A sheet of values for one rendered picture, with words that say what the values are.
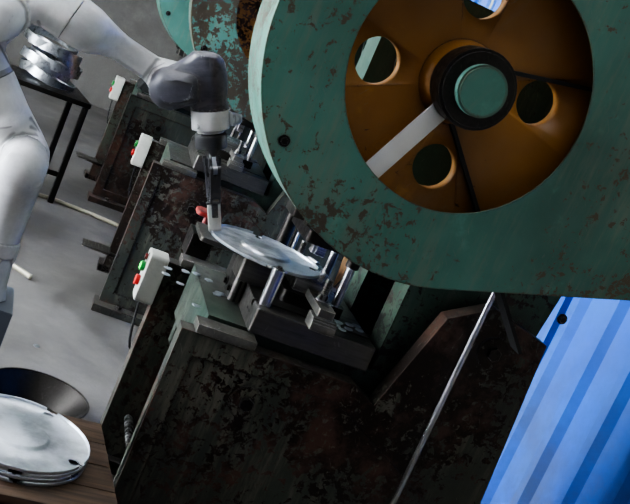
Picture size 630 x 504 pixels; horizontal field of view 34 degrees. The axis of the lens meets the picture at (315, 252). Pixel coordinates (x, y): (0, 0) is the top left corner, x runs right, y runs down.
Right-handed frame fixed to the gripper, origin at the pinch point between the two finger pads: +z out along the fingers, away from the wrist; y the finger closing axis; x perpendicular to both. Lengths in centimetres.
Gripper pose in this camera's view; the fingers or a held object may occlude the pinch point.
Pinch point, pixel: (214, 216)
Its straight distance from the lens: 243.8
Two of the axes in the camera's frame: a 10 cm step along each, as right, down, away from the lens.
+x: 9.7, -0.8, 2.1
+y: 2.2, 3.0, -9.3
